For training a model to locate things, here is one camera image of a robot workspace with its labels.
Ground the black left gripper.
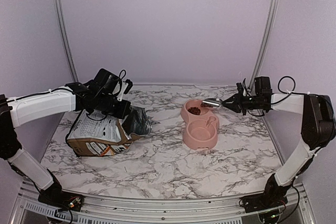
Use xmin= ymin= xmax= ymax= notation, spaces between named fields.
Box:
xmin=95 ymin=92 xmax=130 ymax=119

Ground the right aluminium frame post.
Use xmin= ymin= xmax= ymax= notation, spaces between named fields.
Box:
xmin=249 ymin=0 xmax=279 ymax=89

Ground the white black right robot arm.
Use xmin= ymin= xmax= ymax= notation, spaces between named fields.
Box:
xmin=221 ymin=76 xmax=335 ymax=212

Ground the brown white dog food bag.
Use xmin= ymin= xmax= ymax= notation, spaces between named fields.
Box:
xmin=65 ymin=106 xmax=152 ymax=157

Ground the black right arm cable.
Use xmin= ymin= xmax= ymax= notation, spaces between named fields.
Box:
xmin=246 ymin=76 xmax=336 ymax=117

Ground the pink double pet bowl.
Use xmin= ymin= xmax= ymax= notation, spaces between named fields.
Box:
xmin=181 ymin=100 xmax=219 ymax=150

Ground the front aluminium frame rail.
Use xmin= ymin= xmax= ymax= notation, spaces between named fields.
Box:
xmin=9 ymin=181 xmax=316 ymax=223

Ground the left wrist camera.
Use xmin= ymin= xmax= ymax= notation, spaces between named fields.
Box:
xmin=117 ymin=79 xmax=133 ymax=102

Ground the brown dog food kibble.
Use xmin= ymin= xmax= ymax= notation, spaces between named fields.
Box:
xmin=187 ymin=103 xmax=209 ymax=115

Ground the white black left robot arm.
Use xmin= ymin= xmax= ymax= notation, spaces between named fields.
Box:
xmin=1 ymin=69 xmax=133 ymax=211

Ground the aluminium frame post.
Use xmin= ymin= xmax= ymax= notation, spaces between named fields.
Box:
xmin=249 ymin=0 xmax=279 ymax=89
xmin=54 ymin=0 xmax=79 ymax=82

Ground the left aluminium frame post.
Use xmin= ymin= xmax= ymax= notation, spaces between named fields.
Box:
xmin=54 ymin=0 xmax=79 ymax=82

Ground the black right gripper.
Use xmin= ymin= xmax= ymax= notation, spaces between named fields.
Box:
xmin=222 ymin=90 xmax=263 ymax=115

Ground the silver metal scoop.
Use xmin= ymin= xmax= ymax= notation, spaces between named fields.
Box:
xmin=201 ymin=98 xmax=223 ymax=110

